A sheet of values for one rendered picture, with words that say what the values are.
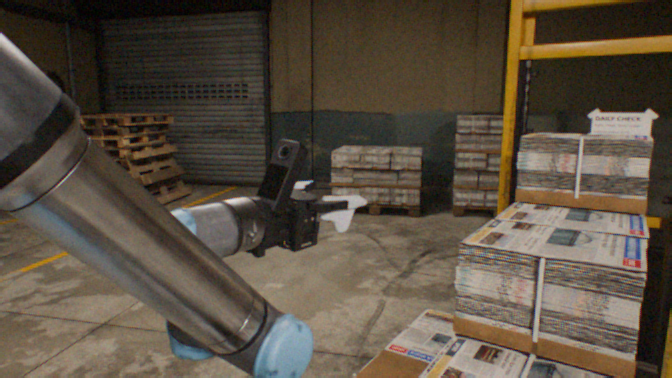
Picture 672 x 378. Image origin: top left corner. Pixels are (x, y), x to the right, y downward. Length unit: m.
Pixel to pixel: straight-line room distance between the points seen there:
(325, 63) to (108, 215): 7.45
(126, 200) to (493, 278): 0.89
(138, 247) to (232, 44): 7.93
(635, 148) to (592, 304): 0.66
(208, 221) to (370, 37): 7.16
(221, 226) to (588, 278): 0.77
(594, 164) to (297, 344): 1.28
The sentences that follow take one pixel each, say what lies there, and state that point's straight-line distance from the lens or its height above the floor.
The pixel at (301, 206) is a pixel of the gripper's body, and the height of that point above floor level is 1.23.
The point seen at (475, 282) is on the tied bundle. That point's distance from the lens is 1.13.
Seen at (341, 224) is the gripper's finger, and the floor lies 1.19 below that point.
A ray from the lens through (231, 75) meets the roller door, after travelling 8.24.
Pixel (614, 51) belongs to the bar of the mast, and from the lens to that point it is 2.17.
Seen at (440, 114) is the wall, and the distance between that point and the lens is 7.49.
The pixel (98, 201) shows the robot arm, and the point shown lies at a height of 1.31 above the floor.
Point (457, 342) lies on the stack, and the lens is 1.17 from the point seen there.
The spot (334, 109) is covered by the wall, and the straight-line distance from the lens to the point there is 7.68.
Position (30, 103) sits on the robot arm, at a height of 1.38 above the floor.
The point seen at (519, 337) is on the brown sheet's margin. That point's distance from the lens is 1.15.
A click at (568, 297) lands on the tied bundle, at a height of 0.99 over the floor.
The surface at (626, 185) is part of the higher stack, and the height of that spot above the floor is 1.15.
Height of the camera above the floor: 1.38
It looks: 11 degrees down
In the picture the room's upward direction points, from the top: straight up
